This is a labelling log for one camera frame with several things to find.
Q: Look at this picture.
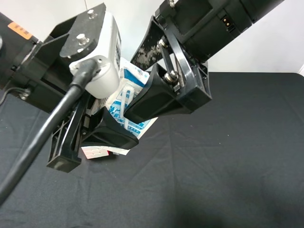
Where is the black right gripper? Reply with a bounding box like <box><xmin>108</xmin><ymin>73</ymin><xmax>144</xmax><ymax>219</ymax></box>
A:
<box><xmin>123</xmin><ymin>0</ymin><xmax>252</xmax><ymax>122</ymax></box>

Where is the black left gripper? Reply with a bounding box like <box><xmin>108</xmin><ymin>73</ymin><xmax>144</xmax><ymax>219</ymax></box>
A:
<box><xmin>10</xmin><ymin>3</ymin><xmax>106</xmax><ymax>173</ymax></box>

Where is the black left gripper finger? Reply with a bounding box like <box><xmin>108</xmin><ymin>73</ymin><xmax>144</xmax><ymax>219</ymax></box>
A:
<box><xmin>81</xmin><ymin>107</ymin><xmax>139</xmax><ymax>150</ymax></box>

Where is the white blue milk carton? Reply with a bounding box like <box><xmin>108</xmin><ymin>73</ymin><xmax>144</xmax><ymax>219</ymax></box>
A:
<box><xmin>90</xmin><ymin>57</ymin><xmax>159</xmax><ymax>156</ymax></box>

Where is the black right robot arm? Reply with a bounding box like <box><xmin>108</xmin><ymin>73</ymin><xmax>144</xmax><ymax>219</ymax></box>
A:
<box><xmin>123</xmin><ymin>0</ymin><xmax>279</xmax><ymax>124</ymax></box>

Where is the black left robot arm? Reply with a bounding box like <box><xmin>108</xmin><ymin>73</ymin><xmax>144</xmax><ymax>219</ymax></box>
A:
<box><xmin>0</xmin><ymin>4</ymin><xmax>138</xmax><ymax>172</ymax></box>

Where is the pastel rubiks cube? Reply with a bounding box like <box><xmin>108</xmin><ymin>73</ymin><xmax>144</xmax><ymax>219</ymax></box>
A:
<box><xmin>81</xmin><ymin>146</ymin><xmax>110</xmax><ymax>159</ymax></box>

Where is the black tablecloth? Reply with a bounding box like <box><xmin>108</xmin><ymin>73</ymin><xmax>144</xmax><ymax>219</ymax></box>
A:
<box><xmin>0</xmin><ymin>73</ymin><xmax>304</xmax><ymax>228</ymax></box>

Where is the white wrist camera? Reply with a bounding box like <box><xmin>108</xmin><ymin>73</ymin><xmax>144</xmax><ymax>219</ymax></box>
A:
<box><xmin>69</xmin><ymin>12</ymin><xmax>121</xmax><ymax>99</ymax></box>

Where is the black camera cable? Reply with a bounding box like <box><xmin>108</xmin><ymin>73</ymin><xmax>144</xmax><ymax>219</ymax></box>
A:
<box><xmin>0</xmin><ymin>58</ymin><xmax>100</xmax><ymax>207</ymax></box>

